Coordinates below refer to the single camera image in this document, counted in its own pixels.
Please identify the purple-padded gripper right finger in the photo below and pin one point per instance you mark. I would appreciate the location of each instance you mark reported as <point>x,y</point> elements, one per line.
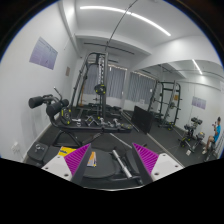
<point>153,166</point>

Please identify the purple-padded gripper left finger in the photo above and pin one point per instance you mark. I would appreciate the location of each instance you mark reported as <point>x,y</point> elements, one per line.
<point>72,166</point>

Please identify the yellow paper sheet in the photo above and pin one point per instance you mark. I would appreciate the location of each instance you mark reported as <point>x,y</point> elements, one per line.
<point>64,151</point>

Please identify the silver barbell bar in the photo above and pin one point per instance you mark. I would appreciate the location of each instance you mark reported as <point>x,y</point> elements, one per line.
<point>124,168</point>

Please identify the black plyo box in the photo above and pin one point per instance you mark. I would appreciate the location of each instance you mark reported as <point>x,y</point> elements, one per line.
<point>142,119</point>

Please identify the black power rack machine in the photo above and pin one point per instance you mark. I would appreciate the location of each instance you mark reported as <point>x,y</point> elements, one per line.
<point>100,89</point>

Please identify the black weight bench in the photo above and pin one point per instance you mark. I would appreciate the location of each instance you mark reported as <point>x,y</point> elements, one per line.
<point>58,112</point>

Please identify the grey window curtains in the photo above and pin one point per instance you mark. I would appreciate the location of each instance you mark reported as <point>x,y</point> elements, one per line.
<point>114,84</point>

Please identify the large wall mirror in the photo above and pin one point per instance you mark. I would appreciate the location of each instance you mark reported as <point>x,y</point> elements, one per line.
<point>186,98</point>

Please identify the small brown wall plaque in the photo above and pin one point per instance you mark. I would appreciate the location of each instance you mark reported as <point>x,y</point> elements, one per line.
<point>67,71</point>

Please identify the purple wall poster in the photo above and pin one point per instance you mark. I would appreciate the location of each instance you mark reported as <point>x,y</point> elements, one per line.
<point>43,54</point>

